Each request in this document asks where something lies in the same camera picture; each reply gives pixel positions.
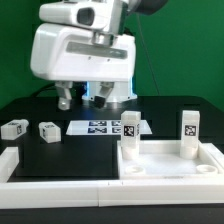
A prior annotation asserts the white U-shaped fence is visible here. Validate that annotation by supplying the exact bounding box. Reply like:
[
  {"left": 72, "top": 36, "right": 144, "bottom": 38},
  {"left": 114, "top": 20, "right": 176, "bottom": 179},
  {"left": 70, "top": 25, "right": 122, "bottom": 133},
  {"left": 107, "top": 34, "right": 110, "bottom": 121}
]
[{"left": 0, "top": 147, "right": 224, "bottom": 209}]

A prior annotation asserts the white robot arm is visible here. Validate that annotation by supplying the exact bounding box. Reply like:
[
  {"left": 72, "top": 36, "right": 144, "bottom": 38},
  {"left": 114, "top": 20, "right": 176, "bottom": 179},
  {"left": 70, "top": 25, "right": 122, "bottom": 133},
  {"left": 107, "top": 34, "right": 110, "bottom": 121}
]
[{"left": 30, "top": 0, "right": 168, "bottom": 110}]

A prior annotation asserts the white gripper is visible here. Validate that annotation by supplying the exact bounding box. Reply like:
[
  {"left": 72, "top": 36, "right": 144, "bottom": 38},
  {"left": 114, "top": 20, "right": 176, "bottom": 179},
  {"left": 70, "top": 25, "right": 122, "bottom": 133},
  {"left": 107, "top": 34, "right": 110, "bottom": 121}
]
[{"left": 30, "top": 1, "right": 136, "bottom": 111}]

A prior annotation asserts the black cable bundle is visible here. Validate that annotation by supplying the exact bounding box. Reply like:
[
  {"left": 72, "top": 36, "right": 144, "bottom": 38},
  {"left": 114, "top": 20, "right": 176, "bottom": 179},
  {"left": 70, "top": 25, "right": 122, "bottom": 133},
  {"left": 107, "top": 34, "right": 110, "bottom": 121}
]
[{"left": 30, "top": 82, "right": 58, "bottom": 98}]

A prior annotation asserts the white square table top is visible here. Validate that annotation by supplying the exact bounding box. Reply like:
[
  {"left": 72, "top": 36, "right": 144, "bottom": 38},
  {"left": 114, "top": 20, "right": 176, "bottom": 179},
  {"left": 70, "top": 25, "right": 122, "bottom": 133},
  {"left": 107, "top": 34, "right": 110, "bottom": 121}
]
[{"left": 117, "top": 140, "right": 224, "bottom": 180}]

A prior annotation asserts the white sheet with tags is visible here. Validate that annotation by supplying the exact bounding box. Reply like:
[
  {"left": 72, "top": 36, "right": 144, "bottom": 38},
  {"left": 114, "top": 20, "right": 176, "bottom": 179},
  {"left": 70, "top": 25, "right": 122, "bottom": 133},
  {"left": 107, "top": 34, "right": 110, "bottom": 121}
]
[{"left": 65, "top": 119, "right": 153, "bottom": 137}]

